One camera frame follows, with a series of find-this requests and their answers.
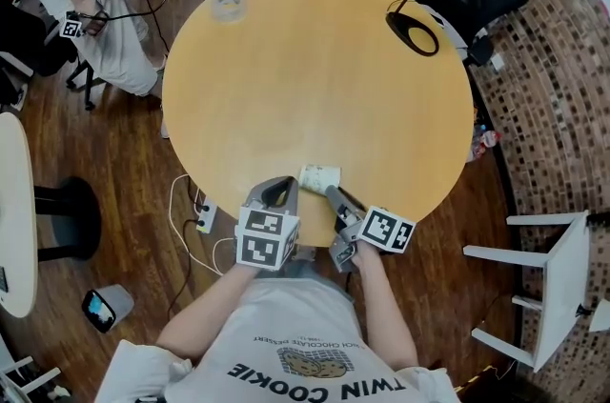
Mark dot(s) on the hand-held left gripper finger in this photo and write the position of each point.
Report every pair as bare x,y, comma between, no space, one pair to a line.
293,201
259,187

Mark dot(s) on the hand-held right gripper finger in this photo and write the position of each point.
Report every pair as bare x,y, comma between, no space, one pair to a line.
340,203

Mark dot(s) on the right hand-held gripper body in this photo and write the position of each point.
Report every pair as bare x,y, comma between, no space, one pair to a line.
386,229

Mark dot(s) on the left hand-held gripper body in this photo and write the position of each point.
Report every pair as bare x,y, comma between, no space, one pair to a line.
259,244

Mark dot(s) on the white paper cup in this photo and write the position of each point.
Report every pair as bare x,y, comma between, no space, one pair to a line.
321,176

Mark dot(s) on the person's right forearm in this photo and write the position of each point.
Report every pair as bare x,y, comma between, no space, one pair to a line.
386,315

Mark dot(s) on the person's left forearm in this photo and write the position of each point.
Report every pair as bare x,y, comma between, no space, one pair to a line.
205,315

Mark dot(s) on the person's white shoe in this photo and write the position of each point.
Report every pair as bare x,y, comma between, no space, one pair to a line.
305,255

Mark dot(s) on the white power strip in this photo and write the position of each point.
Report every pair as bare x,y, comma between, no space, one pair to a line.
207,216

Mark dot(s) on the person's white printed t-shirt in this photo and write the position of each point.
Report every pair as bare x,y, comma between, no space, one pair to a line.
286,325

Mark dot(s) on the plastic drink bottles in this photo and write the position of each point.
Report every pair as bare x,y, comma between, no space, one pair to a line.
486,141

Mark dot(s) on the grey trash bin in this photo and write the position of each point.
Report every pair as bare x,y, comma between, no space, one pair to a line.
119,301

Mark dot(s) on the clear tape roll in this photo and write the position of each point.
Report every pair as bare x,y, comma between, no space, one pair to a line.
229,8

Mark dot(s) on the white stool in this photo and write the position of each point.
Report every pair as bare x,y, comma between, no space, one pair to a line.
564,287

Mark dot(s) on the white oval table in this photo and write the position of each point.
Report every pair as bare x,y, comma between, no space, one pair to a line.
14,210

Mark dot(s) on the black keyboard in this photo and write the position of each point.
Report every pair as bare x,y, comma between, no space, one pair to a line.
3,279

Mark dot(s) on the white rack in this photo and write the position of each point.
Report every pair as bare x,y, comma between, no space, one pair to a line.
24,379

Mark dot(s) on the black wheeled chair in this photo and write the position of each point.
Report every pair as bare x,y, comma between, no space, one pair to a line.
28,39

